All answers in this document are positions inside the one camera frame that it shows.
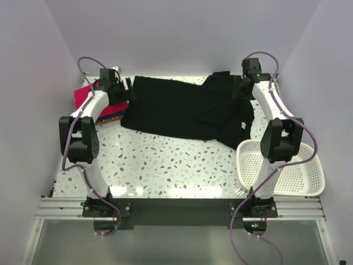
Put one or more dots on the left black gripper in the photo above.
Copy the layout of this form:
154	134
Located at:
127	94

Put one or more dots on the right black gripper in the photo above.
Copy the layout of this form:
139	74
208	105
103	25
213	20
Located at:
237	91

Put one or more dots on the black t shirt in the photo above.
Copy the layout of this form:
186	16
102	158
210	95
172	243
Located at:
210	111

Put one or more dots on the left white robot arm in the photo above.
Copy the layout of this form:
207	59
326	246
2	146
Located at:
79	141

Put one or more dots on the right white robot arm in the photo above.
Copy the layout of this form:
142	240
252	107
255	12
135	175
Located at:
282	137

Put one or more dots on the folded orange t shirt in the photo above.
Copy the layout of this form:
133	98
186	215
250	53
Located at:
111	117

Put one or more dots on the folded pink t shirt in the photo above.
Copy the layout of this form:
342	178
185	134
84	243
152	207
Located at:
81	94

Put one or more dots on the white perforated plastic basket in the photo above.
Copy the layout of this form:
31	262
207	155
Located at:
304	180

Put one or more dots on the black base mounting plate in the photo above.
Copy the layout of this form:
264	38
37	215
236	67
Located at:
126	213

